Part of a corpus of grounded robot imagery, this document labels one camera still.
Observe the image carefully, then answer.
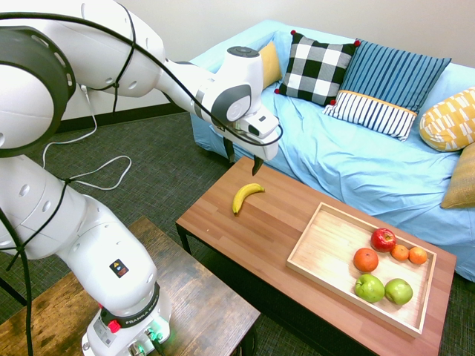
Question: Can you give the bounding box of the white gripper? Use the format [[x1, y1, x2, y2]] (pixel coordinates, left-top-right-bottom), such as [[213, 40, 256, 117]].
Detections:
[[220, 111, 281, 177]]

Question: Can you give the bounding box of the yellow banana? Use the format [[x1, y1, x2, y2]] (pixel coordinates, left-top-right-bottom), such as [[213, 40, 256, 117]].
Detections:
[[232, 182, 266, 217]]

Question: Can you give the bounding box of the light wooden tray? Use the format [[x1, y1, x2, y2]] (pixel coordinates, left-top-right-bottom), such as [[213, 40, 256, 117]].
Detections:
[[285, 202, 438, 339]]

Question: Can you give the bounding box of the light blue covered sofa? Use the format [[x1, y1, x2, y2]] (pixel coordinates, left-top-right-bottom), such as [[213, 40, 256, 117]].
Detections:
[[189, 19, 475, 283]]

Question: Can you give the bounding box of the plain mustard yellow pillow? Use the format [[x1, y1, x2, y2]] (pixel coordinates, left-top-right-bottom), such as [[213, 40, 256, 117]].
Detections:
[[258, 40, 284, 90]]

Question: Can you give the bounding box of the black white checkered pillow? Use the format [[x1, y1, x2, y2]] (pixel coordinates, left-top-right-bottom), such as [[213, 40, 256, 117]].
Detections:
[[274, 29, 362, 108]]

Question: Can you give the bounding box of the white navy striped pillow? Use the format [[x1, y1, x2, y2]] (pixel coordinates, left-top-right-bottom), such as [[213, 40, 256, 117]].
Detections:
[[321, 90, 419, 143]]

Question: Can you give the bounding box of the rustic dark wood stand table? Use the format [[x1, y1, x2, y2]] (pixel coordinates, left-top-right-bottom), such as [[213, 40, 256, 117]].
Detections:
[[0, 217, 261, 356]]

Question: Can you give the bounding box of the large orange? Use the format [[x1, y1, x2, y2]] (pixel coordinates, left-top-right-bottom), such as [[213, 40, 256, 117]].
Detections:
[[353, 247, 380, 274]]

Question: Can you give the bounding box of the red apple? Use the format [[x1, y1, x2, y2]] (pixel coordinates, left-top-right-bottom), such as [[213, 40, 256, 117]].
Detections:
[[370, 227, 398, 254]]

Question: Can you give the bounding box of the blue striped pillow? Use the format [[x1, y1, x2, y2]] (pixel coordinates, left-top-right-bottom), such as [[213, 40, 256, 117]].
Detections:
[[339, 39, 453, 114]]

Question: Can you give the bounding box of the green apple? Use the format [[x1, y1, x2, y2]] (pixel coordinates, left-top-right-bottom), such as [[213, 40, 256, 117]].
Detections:
[[353, 274, 386, 304], [384, 277, 414, 306]]

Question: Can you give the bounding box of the small mandarin orange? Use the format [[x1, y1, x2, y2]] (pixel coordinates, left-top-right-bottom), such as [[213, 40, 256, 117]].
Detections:
[[390, 244, 410, 263], [408, 245, 428, 266]]

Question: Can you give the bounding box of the yellow white patterned bolster pillow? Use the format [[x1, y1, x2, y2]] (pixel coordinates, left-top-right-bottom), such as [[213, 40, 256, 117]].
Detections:
[[419, 87, 475, 154]]

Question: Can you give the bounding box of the mustard ribbed pillow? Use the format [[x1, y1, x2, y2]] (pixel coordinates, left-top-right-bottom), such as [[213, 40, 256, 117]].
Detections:
[[440, 142, 475, 210]]

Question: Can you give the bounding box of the black tripod leg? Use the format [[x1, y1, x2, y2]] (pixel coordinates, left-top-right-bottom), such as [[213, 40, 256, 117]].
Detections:
[[0, 276, 27, 308]]

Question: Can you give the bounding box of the wooden coffee table black frame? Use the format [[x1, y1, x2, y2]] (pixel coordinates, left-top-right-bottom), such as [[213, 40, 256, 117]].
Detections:
[[175, 155, 458, 356]]

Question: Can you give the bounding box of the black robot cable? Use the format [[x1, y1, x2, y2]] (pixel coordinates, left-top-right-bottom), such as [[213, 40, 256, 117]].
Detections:
[[0, 10, 284, 356]]

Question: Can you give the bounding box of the white floor cable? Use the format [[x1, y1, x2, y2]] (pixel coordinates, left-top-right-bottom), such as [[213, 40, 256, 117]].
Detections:
[[42, 84, 133, 192]]

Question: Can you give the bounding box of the grey base cable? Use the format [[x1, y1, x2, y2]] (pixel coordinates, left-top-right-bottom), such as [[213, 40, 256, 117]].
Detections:
[[152, 336, 171, 356]]

